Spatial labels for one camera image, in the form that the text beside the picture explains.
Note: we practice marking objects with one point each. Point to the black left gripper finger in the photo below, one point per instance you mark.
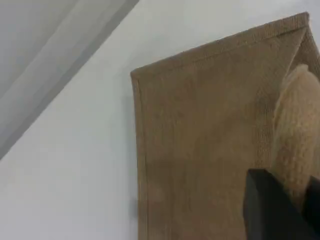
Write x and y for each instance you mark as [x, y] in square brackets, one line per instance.
[267, 212]
[313, 202]

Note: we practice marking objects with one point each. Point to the brown jute tote bag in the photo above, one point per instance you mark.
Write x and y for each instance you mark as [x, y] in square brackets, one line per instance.
[200, 125]

